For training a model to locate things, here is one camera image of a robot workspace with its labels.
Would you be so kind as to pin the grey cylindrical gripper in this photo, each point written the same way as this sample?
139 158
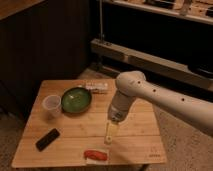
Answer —
117 112

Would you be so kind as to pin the black rectangular eraser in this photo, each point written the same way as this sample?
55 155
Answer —
47 139

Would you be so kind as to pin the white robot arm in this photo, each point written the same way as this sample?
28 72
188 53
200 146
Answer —
132 85

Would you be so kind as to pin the white napkin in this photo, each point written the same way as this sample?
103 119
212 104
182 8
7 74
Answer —
96 162

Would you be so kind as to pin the white packaged box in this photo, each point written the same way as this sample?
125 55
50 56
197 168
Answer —
100 88

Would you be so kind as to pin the green bowl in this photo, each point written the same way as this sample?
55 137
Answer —
76 100

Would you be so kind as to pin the wooden folding table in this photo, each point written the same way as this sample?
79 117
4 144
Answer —
138 140

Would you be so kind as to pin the metal shelf beam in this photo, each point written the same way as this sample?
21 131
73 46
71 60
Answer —
151 63

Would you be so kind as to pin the metal vertical pole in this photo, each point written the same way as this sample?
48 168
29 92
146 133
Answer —
101 21

